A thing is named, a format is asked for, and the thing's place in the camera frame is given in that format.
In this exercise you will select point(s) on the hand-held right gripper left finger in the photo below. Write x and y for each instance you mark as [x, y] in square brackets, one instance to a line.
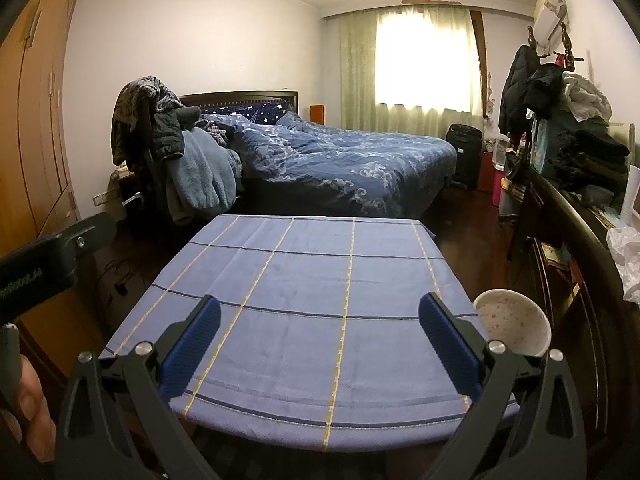
[190, 350]

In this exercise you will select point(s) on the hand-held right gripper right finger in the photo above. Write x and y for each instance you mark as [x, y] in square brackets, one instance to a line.
[450, 347]

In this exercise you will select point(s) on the white plastic stool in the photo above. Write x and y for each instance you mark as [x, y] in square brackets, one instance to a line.
[510, 325]

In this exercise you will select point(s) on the person's left hand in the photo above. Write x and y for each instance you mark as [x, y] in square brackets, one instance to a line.
[35, 410]

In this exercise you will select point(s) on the dark nightstand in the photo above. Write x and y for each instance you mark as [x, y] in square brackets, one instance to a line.
[130, 210]

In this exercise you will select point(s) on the silver lever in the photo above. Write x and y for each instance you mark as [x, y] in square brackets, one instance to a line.
[132, 199]

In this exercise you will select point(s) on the blue checked tablecloth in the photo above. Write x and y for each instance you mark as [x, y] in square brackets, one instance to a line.
[310, 340]

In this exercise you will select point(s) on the small beige box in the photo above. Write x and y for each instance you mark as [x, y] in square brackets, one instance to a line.
[125, 173]

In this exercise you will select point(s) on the colourful books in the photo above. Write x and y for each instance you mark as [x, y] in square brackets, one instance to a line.
[555, 255]

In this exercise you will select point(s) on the clear storage box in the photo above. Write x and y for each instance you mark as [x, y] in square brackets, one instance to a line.
[509, 205]

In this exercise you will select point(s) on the dark wooden dresser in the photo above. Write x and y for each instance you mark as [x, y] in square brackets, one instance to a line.
[590, 280]

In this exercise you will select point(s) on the orange wooden wardrobe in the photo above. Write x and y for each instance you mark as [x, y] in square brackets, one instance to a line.
[35, 110]

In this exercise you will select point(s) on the pink bin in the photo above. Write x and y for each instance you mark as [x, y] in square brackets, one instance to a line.
[497, 187]

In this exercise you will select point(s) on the blue fleece blanket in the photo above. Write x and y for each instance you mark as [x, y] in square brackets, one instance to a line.
[205, 180]

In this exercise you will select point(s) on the red bag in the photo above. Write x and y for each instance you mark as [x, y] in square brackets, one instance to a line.
[486, 172]

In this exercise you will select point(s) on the dark puffer jacket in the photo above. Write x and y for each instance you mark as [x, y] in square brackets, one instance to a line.
[167, 135]

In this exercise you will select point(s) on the black handbag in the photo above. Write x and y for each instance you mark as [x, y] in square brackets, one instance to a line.
[515, 167]

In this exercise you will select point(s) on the grey patterned garment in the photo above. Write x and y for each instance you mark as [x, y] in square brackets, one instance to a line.
[135, 100]

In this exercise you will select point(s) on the black suitcase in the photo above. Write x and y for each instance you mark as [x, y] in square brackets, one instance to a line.
[463, 155]

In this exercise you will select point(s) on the white plastic bag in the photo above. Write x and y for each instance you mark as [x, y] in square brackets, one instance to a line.
[627, 260]

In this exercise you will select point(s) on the blue floral duvet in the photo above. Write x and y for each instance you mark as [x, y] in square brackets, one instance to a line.
[340, 165]

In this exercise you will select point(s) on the plaid garment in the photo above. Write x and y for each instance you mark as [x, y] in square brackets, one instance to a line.
[217, 135]

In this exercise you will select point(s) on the teal bag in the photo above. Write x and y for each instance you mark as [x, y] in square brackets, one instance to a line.
[542, 150]

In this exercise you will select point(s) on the pile of dark clothes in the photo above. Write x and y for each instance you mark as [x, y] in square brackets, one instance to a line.
[595, 160]

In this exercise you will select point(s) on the white framed panel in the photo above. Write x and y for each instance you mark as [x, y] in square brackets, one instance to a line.
[632, 195]

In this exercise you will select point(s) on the star print pillow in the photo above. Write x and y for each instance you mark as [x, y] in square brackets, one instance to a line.
[250, 112]

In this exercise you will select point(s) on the dark wooden bed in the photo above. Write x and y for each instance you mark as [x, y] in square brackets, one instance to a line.
[235, 97]

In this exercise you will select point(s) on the long black coat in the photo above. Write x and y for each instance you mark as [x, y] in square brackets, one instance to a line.
[517, 90]

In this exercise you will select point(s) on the orange cabinet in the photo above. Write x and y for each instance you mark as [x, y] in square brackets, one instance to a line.
[316, 115]

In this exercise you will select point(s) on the short black jacket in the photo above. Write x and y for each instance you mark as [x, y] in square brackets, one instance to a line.
[545, 90]

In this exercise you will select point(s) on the white garment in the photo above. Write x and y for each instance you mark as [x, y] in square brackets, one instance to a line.
[587, 97]

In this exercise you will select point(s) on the pale green curtain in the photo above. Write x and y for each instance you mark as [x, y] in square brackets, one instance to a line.
[357, 75]

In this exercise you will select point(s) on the wooden coat rack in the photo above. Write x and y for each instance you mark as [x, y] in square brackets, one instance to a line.
[565, 42]

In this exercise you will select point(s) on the white air conditioner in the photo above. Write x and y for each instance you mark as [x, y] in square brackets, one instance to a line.
[550, 7]

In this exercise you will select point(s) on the wall socket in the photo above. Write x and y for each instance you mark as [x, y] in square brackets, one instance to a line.
[101, 199]

